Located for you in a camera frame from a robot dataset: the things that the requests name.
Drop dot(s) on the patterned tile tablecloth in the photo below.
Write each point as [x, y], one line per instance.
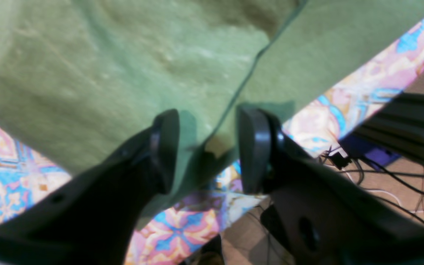
[27, 176]

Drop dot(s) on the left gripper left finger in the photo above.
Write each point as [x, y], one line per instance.
[91, 219]

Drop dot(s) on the olive green t-shirt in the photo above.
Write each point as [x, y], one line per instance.
[79, 77]

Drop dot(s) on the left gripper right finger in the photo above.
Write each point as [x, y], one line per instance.
[327, 219]

